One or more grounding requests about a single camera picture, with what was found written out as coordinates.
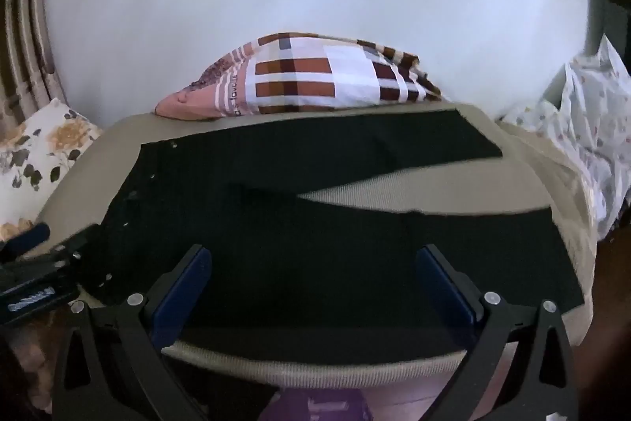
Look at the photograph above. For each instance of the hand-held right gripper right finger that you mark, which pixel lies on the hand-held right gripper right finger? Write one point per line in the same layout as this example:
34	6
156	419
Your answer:
446	288

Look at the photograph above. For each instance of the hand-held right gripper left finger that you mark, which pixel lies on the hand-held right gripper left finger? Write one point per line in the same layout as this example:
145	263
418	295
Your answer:
182	293

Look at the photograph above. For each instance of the black pants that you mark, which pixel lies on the black pants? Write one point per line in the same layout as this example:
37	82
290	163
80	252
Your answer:
320	253

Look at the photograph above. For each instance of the floral pillow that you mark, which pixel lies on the floral pillow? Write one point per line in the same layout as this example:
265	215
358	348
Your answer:
49	145

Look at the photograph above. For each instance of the striped curtain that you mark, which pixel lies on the striped curtain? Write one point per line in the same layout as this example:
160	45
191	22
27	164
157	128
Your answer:
24	56

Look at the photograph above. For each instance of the person's purple clothing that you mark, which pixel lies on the person's purple clothing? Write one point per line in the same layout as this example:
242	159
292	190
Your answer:
335	401

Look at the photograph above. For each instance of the plaid pillow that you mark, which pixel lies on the plaid pillow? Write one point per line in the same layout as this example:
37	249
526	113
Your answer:
296	75

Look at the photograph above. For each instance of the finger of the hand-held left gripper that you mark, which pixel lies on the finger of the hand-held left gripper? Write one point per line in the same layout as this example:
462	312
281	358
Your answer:
29	236
74	246

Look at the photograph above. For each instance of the white floral cloth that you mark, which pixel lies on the white floral cloth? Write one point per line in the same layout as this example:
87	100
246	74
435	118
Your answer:
591	130

